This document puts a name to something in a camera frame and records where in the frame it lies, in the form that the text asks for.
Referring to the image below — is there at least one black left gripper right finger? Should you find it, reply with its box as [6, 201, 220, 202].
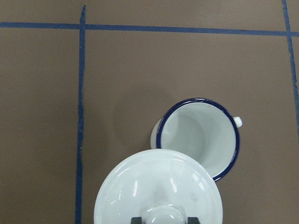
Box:
[187, 217, 199, 224]

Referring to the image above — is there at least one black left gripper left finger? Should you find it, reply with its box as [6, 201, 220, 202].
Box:
[130, 217, 142, 224]

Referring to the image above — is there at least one white enamel lid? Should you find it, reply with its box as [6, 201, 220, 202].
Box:
[93, 149, 223, 224]

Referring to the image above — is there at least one white enamel mug blue rim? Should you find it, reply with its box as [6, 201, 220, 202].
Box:
[150, 98, 242, 181]

